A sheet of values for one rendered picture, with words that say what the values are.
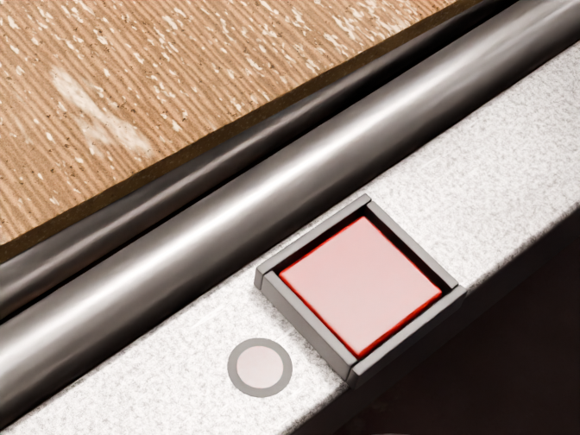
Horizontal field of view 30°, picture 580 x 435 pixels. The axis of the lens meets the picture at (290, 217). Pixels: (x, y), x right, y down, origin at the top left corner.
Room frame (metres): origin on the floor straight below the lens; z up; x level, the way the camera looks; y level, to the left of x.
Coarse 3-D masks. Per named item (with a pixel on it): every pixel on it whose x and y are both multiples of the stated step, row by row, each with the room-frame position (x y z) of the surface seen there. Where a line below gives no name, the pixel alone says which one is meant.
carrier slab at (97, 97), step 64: (0, 0) 0.42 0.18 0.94; (64, 0) 0.43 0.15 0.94; (128, 0) 0.44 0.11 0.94; (192, 0) 0.45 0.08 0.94; (256, 0) 0.46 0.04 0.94; (320, 0) 0.47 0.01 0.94; (384, 0) 0.48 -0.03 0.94; (448, 0) 0.49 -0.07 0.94; (0, 64) 0.38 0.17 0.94; (64, 64) 0.38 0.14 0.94; (128, 64) 0.39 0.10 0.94; (192, 64) 0.40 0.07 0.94; (256, 64) 0.41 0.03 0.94; (320, 64) 0.42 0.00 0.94; (0, 128) 0.33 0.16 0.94; (64, 128) 0.34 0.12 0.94; (128, 128) 0.35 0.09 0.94; (192, 128) 0.36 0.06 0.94; (0, 192) 0.29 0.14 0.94; (64, 192) 0.30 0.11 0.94; (128, 192) 0.32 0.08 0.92; (0, 256) 0.26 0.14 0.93
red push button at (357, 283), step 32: (352, 224) 0.32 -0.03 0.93; (320, 256) 0.30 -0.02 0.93; (352, 256) 0.30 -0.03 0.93; (384, 256) 0.30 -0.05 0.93; (320, 288) 0.28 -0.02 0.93; (352, 288) 0.28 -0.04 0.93; (384, 288) 0.29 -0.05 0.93; (416, 288) 0.29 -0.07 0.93; (320, 320) 0.26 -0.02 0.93; (352, 320) 0.26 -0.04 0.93; (384, 320) 0.27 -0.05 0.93; (352, 352) 0.25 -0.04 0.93
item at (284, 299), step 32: (320, 224) 0.31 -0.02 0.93; (384, 224) 0.32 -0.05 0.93; (288, 256) 0.29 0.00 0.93; (416, 256) 0.31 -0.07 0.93; (288, 288) 0.27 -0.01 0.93; (448, 288) 0.29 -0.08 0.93; (288, 320) 0.26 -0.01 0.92; (416, 320) 0.27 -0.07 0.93; (320, 352) 0.25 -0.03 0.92; (384, 352) 0.25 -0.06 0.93; (352, 384) 0.23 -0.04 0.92
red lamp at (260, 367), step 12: (252, 348) 0.25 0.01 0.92; (264, 348) 0.25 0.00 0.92; (240, 360) 0.24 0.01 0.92; (252, 360) 0.24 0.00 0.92; (264, 360) 0.24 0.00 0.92; (276, 360) 0.24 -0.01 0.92; (240, 372) 0.23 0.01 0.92; (252, 372) 0.23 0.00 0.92; (264, 372) 0.23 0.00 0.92; (276, 372) 0.24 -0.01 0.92; (252, 384) 0.23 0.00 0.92; (264, 384) 0.23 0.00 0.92
